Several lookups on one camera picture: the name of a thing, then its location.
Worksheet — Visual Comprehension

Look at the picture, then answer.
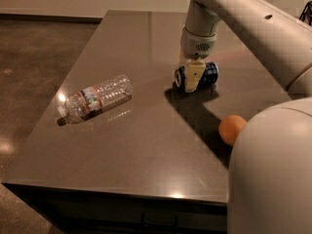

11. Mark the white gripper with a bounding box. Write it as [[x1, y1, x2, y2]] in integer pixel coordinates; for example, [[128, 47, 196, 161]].
[[178, 26, 216, 93]]

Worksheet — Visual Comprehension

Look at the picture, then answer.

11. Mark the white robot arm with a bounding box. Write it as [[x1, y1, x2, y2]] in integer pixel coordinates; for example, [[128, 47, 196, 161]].
[[181, 0, 312, 234]]

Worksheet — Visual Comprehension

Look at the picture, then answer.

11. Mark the clear plastic water bottle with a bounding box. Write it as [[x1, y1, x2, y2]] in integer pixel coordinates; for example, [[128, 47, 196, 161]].
[[58, 75, 133, 119]]

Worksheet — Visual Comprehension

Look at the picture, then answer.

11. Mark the dark drawer handle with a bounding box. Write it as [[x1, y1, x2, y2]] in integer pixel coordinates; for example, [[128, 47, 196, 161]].
[[140, 212, 177, 228]]

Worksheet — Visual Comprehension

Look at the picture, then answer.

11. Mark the black wire basket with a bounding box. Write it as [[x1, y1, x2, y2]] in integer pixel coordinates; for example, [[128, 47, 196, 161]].
[[299, 1, 312, 25]]

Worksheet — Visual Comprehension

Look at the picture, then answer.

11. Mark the blue pepsi can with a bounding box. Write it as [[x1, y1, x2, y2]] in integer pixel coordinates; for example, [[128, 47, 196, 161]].
[[175, 62, 218, 93]]

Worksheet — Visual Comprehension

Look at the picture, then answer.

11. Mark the orange fruit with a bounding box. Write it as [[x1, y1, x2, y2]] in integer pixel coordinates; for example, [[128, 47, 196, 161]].
[[218, 115, 247, 146]]

